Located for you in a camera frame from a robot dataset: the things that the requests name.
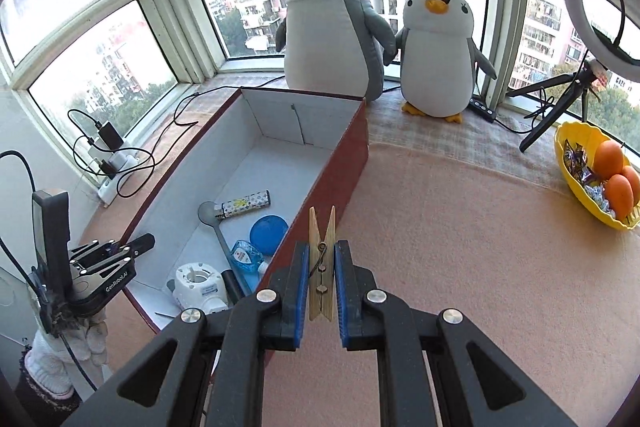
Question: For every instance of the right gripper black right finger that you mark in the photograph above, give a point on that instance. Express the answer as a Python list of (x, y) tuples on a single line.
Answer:
[(434, 369)]

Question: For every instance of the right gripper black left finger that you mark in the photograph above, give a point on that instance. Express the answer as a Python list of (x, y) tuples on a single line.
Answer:
[(207, 369)]

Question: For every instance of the black cylindrical object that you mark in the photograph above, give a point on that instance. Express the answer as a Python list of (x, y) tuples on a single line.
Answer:
[(233, 287)]

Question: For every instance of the white round plug-in device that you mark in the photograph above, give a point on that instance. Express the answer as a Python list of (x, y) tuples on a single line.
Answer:
[(198, 285)]

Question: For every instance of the grey metal spoon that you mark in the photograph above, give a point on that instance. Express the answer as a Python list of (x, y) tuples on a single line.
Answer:
[(206, 214)]

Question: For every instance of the small blue liquid bottle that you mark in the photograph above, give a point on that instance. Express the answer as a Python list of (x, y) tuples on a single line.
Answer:
[(248, 259)]

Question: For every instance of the polka dot lighter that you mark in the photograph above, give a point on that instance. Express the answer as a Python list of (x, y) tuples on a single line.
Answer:
[(244, 204)]

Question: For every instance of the wooden clothespin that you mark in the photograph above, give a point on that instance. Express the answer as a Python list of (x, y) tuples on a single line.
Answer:
[(321, 266)]

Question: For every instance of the red cardboard box white inside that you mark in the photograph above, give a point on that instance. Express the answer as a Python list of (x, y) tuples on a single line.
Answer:
[(306, 149)]

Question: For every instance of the white gloved left hand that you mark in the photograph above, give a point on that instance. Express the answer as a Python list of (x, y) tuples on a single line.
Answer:
[(51, 361)]

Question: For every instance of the black phone on gripper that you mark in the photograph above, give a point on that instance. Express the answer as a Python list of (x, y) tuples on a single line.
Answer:
[(51, 228)]

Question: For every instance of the black plug adapter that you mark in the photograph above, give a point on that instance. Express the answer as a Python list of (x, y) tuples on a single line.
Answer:
[(108, 169)]

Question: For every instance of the white power strip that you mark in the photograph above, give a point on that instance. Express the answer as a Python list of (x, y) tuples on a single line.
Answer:
[(108, 189)]

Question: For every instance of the orange fruit lower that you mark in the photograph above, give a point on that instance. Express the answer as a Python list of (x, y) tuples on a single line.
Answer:
[(618, 192)]

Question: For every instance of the orange fruit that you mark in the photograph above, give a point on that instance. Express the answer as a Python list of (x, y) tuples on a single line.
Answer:
[(633, 178), (618, 192), (608, 160)]

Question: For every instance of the wrapped candies pile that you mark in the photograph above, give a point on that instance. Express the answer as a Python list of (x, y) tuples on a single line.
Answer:
[(575, 160)]

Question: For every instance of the orange fruit upper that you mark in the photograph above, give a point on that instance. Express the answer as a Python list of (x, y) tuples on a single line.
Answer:
[(608, 160)]

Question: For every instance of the orange fruit rear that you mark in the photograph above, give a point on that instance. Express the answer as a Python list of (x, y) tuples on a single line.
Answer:
[(633, 178)]

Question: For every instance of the yellow fruit bowl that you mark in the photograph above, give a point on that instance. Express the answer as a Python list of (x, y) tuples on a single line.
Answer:
[(590, 137)]

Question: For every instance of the small penguin plush toy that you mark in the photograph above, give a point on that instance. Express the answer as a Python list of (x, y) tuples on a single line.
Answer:
[(439, 58)]

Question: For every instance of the large penguin plush toy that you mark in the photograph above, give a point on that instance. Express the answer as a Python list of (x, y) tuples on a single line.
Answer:
[(335, 46)]

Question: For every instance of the black tripod stand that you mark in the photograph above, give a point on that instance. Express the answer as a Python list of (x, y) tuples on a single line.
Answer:
[(556, 95)]

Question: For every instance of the black inline cable controller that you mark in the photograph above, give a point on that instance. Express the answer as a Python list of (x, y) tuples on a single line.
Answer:
[(481, 109)]

